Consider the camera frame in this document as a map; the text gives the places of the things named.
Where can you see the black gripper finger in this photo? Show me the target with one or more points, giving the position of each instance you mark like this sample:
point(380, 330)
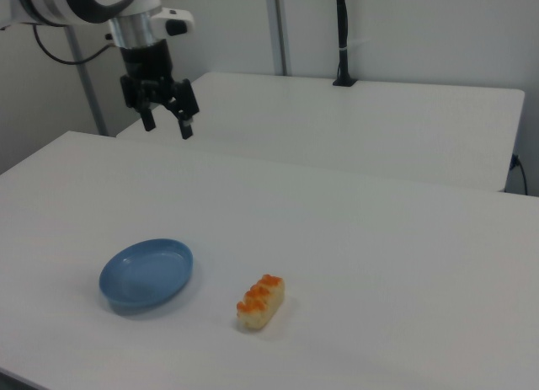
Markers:
point(147, 119)
point(186, 128)

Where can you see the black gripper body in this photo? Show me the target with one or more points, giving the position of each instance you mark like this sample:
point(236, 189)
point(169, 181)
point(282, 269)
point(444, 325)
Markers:
point(147, 65)

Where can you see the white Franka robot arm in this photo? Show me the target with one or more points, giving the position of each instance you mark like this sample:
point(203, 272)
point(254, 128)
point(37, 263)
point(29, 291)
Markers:
point(63, 2)

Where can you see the blue oval plate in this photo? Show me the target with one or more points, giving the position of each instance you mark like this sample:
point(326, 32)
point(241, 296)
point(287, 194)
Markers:
point(146, 273)

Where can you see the bread with orange topping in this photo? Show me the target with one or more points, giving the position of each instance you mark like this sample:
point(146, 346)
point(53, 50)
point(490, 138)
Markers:
point(261, 300)

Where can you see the white background table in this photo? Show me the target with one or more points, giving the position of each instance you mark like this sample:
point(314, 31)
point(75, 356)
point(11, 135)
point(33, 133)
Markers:
point(337, 124)

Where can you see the grey metal wall post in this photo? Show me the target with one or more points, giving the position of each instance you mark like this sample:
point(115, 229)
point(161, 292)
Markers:
point(86, 82)
point(281, 30)

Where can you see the black camera stand pole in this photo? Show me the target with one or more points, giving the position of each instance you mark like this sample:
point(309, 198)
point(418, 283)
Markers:
point(343, 36)

